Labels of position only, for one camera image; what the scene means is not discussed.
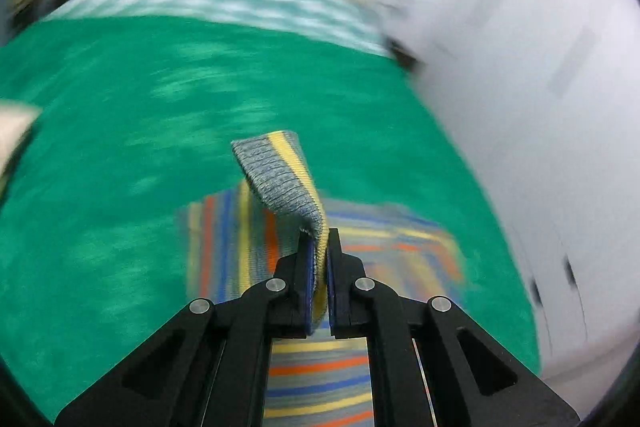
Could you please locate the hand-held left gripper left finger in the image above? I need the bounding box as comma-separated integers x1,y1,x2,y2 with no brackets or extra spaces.
52,229,315,427

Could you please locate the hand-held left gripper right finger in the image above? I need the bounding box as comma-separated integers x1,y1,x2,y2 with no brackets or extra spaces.
326,227,582,427

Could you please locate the striped knit sweater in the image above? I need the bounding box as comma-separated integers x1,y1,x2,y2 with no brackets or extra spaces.
175,129,469,427

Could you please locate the green shiny bedspread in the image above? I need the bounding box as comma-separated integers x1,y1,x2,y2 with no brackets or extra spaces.
0,14,543,423

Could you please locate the dark bedside table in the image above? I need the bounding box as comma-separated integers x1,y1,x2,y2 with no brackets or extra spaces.
387,37,426,72

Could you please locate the white wardrobe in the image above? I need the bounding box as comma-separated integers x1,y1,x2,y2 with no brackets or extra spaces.
380,0,640,388

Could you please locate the cream brown patterned pillow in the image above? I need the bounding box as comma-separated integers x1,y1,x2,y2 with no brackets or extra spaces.
0,103,43,188

